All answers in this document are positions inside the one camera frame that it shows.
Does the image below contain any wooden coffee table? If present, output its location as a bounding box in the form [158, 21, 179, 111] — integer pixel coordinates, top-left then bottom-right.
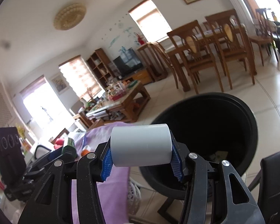
[86, 81, 151, 124]

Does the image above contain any purple tablecloth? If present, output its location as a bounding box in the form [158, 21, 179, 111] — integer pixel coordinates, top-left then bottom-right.
[71, 121, 137, 224]

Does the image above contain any orange fruit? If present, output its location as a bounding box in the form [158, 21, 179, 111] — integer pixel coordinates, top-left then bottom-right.
[81, 149, 90, 157]

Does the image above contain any red flower vase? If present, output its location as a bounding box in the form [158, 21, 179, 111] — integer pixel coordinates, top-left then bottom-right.
[134, 32, 146, 46]

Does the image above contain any wooden bookshelf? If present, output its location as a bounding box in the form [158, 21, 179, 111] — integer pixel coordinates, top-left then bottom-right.
[86, 48, 115, 89]

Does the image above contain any wooden chair by window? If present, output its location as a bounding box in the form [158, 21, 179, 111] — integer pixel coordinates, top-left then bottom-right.
[152, 42, 178, 89]

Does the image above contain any round beaded ceiling lamp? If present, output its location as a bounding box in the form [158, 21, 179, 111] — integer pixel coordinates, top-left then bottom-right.
[53, 3, 87, 31]

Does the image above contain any wooden dining chair front left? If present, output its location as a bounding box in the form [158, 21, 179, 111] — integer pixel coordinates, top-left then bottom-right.
[167, 20, 223, 94]

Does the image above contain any wooden side chair far right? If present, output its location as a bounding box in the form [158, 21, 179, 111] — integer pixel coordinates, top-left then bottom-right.
[249, 8, 279, 66]

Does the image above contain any black flat television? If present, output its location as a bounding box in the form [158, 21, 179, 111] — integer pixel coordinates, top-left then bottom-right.
[113, 47, 144, 77]

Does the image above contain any white paper roll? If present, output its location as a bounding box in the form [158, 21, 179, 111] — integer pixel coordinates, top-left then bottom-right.
[110, 124, 172, 167]

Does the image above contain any wooden tv cabinet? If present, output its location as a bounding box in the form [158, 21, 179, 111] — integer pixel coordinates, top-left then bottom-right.
[122, 68, 154, 85]

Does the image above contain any wooden dining chair front right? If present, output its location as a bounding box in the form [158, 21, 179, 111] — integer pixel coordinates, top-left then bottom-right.
[205, 9, 255, 89]

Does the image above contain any black round trash bin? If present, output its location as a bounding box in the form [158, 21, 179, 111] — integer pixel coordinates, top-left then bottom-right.
[139, 92, 259, 201]

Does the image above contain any white standing air conditioner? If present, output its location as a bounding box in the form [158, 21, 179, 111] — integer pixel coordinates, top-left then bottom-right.
[230, 0, 256, 35]

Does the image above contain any tall wooden plant stand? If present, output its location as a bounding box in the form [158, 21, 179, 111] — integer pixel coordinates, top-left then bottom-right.
[137, 43, 168, 81]

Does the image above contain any red cushion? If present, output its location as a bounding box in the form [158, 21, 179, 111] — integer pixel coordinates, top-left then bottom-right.
[53, 138, 65, 150]

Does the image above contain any wooden dining table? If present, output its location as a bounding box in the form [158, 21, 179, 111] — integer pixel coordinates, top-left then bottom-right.
[165, 20, 256, 94]

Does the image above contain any wooden dining chair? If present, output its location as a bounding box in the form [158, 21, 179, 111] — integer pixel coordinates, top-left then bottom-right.
[205, 9, 255, 89]
[167, 20, 223, 94]

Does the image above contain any small framed flower picture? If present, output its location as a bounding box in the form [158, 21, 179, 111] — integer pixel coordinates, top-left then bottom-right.
[50, 73, 68, 95]

